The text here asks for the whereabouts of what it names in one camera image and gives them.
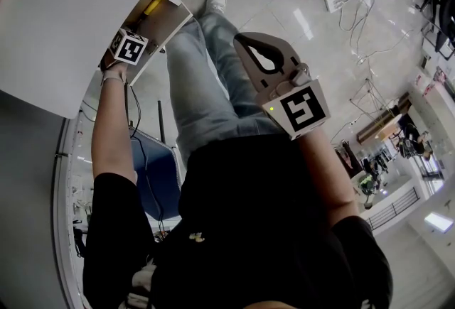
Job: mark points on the blue chair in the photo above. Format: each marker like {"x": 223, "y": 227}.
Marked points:
{"x": 160, "y": 172}

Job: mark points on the person's right forearm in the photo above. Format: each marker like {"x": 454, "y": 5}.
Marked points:
{"x": 327, "y": 172}

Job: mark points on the potted plant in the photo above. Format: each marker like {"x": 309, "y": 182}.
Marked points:
{"x": 368, "y": 187}

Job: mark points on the black metal railing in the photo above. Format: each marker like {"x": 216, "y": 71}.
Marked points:
{"x": 394, "y": 209}

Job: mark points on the grey wristband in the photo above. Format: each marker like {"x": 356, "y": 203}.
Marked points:
{"x": 113, "y": 80}

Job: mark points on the white shoe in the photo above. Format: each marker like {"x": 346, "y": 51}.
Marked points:
{"x": 215, "y": 2}

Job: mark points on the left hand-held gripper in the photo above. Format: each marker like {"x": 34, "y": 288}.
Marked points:
{"x": 128, "y": 48}

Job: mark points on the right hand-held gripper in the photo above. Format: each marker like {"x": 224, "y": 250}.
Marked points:
{"x": 302, "y": 108}

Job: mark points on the light blue jeans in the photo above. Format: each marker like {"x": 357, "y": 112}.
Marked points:
{"x": 202, "y": 94}

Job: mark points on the person's black shirt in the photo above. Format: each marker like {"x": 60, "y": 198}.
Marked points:
{"x": 256, "y": 222}

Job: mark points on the person's left forearm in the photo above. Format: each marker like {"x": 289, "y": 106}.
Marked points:
{"x": 112, "y": 130}

